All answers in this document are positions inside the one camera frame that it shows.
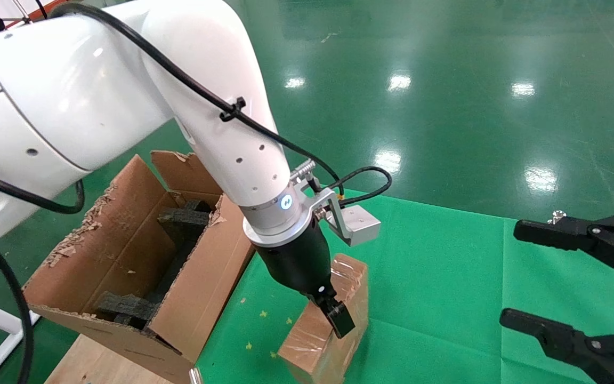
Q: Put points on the taped small cardboard box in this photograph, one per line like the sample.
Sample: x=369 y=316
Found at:
x=312 y=341

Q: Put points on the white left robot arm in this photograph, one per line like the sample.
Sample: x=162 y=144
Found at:
x=72 y=90

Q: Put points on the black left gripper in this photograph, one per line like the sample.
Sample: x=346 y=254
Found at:
x=296 y=261

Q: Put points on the green table cloth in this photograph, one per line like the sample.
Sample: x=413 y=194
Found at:
x=445 y=298

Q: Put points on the black foam insert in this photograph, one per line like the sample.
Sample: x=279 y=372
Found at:
x=184 y=221

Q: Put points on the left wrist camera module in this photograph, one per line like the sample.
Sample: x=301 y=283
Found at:
x=357 y=224

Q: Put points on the large open cardboard carton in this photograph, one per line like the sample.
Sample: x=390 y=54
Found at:
x=200 y=288

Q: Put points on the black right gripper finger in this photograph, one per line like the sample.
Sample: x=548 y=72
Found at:
x=563 y=341
x=579 y=234

